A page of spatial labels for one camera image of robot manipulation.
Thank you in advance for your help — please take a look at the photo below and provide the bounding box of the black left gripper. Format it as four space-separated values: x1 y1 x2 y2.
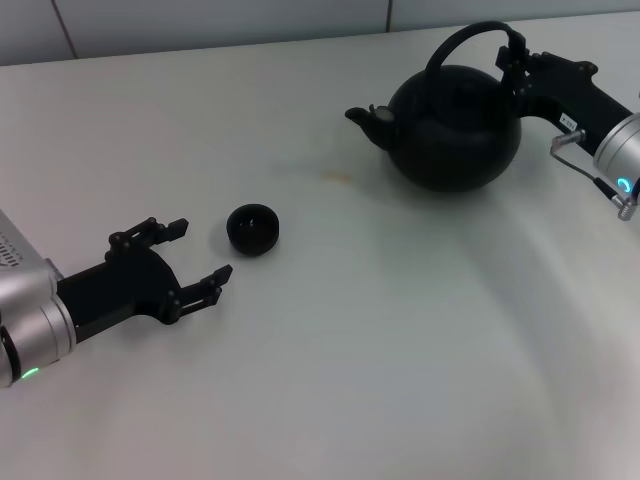
55 217 234 345

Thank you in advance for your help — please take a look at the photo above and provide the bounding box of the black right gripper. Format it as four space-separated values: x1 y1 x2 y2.
495 35 632 151

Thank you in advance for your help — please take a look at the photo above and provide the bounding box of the small black teacup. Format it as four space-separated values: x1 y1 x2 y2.
226 203 281 259

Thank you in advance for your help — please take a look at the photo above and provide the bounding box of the black round teapot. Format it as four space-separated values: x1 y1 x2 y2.
344 20 523 193

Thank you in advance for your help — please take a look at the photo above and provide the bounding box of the right gripper cable with plugs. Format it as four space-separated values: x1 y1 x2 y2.
548 128 640 221

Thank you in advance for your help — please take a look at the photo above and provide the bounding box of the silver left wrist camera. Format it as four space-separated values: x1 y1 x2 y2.
0 209 59 304

